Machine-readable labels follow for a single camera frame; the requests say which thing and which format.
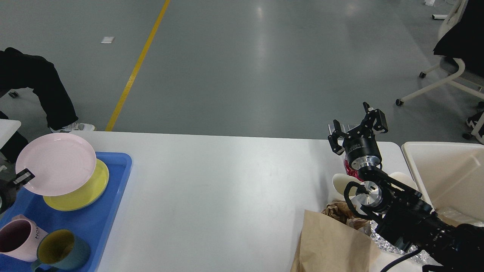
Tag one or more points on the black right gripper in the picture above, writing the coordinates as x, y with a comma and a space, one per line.
361, 150

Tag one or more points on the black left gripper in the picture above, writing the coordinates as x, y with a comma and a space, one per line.
8, 189

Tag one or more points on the pink plastic plate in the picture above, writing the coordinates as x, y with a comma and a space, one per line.
60, 162

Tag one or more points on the dark green mug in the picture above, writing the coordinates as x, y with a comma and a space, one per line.
61, 250

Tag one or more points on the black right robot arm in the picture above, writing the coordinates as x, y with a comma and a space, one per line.
403, 218

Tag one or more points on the red snack wrapper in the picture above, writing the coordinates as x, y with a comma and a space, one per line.
350, 171

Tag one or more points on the white paper cup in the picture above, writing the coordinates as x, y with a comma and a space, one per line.
405, 179
337, 186

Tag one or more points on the white side table corner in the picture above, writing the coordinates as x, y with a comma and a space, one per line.
7, 128

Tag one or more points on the pink mug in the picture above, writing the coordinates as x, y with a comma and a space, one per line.
20, 238

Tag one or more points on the yellow plastic plate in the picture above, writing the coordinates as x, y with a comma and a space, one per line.
84, 196

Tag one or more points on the crumpled brown paper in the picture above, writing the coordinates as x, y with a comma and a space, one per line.
340, 211

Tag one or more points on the blue plastic tray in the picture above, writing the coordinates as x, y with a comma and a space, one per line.
92, 223

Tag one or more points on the beige plastic bin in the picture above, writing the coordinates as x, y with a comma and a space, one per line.
449, 175

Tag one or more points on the brown paper bag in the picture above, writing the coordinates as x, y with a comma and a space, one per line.
327, 245

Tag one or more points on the standing person in black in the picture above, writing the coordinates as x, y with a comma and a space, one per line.
465, 41

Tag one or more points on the white chair frame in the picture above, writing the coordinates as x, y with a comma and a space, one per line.
453, 78

